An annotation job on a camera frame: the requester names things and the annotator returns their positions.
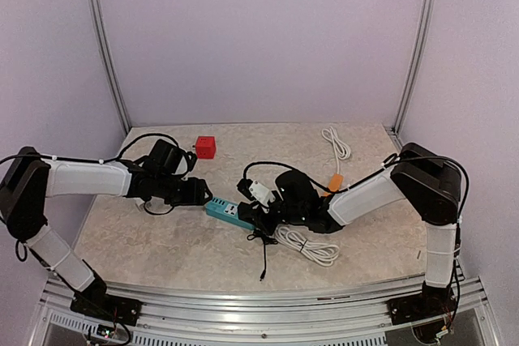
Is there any aluminium corner post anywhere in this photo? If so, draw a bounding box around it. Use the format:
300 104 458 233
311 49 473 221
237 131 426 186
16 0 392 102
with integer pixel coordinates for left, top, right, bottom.
88 0 131 135
391 0 435 137

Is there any left aluminium corner post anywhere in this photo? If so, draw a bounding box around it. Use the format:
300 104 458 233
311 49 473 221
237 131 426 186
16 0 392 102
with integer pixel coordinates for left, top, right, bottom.
88 0 131 135

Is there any aluminium front rail frame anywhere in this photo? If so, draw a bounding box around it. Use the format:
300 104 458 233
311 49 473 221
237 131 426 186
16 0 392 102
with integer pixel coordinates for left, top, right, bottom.
26 271 504 345

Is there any right aluminium corner post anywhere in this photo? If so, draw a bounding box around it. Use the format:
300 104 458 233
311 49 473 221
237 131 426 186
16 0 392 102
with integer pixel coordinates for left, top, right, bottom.
391 0 435 137

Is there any black charger with thin cable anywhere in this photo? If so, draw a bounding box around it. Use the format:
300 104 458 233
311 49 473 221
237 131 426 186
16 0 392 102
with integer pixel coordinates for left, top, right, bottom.
247 229 278 282

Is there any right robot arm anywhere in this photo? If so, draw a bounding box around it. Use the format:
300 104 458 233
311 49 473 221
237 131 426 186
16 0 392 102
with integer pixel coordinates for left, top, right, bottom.
237 143 470 317

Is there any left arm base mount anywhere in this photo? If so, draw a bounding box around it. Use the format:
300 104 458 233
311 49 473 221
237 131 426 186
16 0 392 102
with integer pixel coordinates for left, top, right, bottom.
70 287 143 326

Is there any orange USB socket block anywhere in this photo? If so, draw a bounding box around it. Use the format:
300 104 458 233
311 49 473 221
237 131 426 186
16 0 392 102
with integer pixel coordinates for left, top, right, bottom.
323 173 344 197

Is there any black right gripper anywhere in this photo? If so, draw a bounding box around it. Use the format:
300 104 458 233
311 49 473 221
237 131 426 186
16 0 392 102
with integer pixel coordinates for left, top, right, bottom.
240 191 306 236

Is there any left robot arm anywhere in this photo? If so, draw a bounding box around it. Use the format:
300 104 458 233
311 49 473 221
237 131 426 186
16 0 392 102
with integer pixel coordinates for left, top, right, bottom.
1 133 212 318

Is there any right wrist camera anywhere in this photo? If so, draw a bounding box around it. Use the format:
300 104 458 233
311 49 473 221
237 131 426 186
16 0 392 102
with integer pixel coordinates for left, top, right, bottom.
237 178 280 210

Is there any red cube socket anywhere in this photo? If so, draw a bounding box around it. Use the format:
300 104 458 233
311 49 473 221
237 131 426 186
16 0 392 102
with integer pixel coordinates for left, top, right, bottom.
194 136 217 160

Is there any teal power strip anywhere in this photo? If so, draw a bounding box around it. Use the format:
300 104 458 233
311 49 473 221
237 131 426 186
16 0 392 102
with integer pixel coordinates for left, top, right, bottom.
204 197 254 231

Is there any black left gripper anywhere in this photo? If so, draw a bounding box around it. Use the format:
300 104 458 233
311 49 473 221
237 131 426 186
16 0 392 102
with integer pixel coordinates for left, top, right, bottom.
155 173 212 206

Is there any white cable of orange block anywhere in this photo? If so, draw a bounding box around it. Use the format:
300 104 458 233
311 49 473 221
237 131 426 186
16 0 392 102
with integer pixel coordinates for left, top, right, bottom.
321 126 353 177

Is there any white strip power cable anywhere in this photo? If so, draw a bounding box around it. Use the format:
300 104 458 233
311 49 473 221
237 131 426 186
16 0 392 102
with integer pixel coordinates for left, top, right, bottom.
273 226 341 268

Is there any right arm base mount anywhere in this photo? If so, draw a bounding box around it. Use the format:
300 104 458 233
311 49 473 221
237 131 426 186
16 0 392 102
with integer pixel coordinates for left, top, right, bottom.
387 283 457 325

